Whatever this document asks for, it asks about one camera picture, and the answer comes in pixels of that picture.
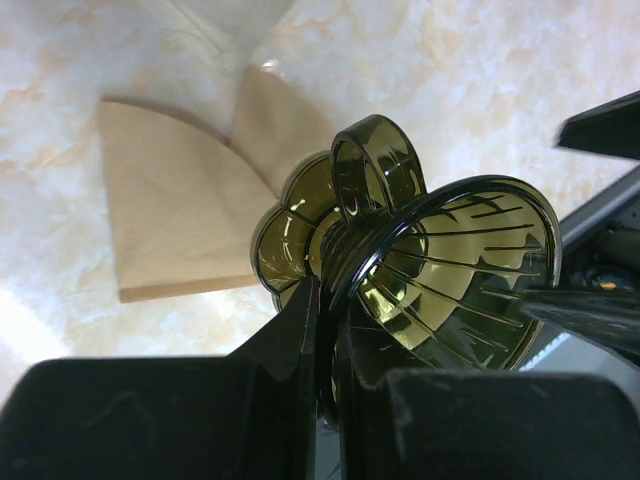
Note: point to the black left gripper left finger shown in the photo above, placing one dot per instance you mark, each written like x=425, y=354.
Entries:
x=248, y=415

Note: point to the olive green coffee dripper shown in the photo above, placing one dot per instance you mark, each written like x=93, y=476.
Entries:
x=432, y=268

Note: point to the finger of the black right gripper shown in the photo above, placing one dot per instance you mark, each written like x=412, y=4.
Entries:
x=610, y=129
x=606, y=318

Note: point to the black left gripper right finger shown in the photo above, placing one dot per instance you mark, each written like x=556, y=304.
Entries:
x=401, y=421

